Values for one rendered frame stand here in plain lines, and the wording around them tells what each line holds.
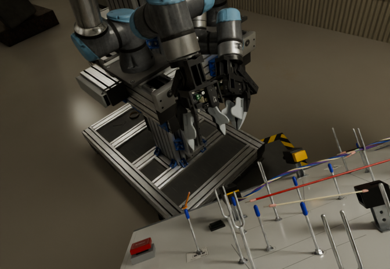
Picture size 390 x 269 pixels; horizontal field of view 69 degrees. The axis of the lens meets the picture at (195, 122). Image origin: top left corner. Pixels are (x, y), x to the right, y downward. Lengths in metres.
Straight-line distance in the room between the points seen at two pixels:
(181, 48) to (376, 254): 0.47
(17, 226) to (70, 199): 0.40
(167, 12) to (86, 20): 0.51
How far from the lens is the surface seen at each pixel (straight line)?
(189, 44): 0.59
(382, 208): 0.58
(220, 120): 0.68
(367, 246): 0.54
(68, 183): 2.58
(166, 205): 1.85
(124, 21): 1.14
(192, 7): 0.74
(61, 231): 2.34
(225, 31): 0.88
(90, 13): 1.05
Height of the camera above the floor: 1.76
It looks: 42 degrees down
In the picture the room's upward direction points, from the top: 11 degrees counter-clockwise
